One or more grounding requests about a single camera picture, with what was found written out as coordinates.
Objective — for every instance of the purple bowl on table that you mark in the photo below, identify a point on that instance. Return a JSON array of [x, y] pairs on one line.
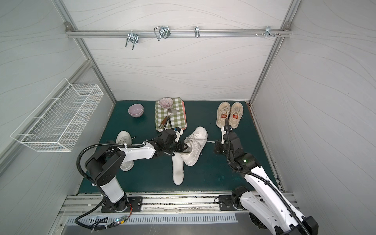
[[136, 110]]

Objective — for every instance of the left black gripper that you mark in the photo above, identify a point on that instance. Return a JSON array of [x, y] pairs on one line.
[[182, 147]]

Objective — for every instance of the beige sneaker left one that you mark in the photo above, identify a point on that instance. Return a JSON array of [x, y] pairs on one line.
[[223, 112]]

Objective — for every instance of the aluminium cross rail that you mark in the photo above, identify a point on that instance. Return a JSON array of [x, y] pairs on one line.
[[175, 33]]

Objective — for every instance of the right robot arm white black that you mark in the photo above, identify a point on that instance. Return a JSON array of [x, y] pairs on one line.
[[271, 210]]

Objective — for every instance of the metal spatula wooden handle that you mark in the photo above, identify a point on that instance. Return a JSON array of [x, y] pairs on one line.
[[169, 112]]

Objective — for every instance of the white insole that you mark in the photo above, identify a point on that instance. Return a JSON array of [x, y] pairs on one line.
[[178, 169]]

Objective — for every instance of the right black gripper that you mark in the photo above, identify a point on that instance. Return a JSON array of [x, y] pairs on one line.
[[227, 129]]

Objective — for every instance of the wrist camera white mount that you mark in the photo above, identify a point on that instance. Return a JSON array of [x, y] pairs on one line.
[[223, 135], [178, 132]]

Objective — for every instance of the pink tray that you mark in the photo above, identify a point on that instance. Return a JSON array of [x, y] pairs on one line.
[[184, 116]]

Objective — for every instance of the green white checkered cloth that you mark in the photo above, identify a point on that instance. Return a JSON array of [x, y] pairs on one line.
[[176, 117]]

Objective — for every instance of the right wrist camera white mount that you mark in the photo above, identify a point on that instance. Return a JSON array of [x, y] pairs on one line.
[[223, 135]]

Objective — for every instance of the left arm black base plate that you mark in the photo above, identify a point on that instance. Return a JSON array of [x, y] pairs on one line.
[[132, 203]]

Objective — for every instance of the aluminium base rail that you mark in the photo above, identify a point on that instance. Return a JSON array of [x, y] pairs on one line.
[[152, 202]]

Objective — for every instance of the beige sneaker right one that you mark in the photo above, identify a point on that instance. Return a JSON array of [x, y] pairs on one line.
[[236, 113]]

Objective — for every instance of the pink speckled bowl on cloth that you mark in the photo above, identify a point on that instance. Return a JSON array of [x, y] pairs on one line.
[[166, 103]]

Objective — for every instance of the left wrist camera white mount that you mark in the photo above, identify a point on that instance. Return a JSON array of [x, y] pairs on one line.
[[178, 132]]

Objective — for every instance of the white wire basket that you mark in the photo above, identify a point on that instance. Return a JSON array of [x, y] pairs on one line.
[[56, 124]]

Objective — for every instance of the beige sneaker one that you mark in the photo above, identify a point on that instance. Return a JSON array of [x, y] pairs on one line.
[[236, 113], [223, 112]]

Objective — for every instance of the metal hook bracket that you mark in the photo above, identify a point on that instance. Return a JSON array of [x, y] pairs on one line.
[[132, 39], [196, 32], [162, 32], [268, 33]]

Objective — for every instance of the white vent strip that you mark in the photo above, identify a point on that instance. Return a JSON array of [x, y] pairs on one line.
[[148, 219]]

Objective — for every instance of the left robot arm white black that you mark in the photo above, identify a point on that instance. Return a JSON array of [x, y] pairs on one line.
[[103, 165]]

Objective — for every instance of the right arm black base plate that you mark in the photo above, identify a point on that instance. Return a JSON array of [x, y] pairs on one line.
[[229, 203]]

